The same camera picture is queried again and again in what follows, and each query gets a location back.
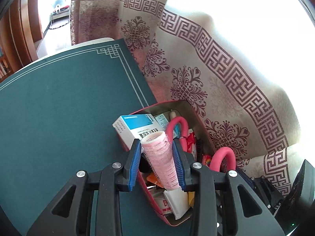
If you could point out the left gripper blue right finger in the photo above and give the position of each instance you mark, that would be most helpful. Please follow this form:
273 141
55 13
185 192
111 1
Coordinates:
182 161

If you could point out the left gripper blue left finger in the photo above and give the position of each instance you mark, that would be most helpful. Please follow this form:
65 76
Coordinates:
130 169

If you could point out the orange tube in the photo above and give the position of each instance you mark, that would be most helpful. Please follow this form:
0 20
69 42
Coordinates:
152 178

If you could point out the red snack packet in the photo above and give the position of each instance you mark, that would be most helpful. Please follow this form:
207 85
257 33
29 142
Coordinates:
191 144

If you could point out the pink hair roller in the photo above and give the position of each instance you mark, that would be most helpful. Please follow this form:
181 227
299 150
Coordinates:
158 152

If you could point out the white long tube box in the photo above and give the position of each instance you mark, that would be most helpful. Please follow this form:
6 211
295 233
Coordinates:
178 202

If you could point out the blue white medicine box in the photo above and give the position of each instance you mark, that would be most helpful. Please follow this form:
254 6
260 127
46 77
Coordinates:
135 126

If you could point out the teal white small box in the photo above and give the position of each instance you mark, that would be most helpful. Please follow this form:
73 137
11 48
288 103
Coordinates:
162 121

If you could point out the red cardboard storage box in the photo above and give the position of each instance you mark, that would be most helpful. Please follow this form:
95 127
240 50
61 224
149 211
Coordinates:
169 137

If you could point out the green table mat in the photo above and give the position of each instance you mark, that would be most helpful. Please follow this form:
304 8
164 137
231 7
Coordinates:
61 159

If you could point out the patterned beige curtain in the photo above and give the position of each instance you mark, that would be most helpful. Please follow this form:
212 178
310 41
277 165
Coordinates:
183 56

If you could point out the wooden door frame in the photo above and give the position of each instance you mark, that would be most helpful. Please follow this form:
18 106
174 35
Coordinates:
21 31

